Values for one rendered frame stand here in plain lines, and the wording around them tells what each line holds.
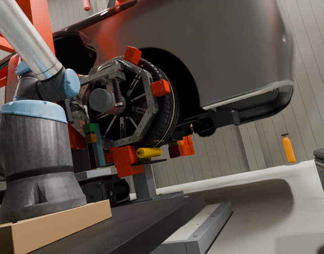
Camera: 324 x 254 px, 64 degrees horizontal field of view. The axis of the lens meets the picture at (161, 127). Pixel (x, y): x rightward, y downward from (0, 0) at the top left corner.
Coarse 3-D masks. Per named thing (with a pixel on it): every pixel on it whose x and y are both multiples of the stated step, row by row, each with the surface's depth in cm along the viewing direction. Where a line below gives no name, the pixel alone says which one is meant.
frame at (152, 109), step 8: (128, 64) 157; (96, 72) 166; (136, 72) 154; (144, 72) 152; (144, 80) 152; (152, 80) 156; (88, 88) 170; (144, 88) 151; (88, 96) 174; (152, 96) 149; (80, 104) 170; (152, 104) 148; (88, 112) 173; (152, 112) 148; (80, 120) 169; (88, 120) 172; (144, 120) 151; (152, 120) 154; (144, 128) 150; (136, 136) 151; (104, 144) 160; (112, 144) 158; (120, 144) 155; (128, 144) 158
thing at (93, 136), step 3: (87, 135) 116; (90, 135) 115; (93, 135) 116; (87, 138) 115; (90, 138) 115; (93, 138) 116; (96, 138) 118; (87, 141) 115; (90, 141) 115; (93, 141) 115; (96, 141) 117
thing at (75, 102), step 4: (76, 96) 113; (80, 96) 116; (72, 100) 111; (76, 100) 114; (80, 100) 117; (72, 104) 110; (76, 104) 112; (72, 108) 112; (76, 108) 112; (72, 112) 115
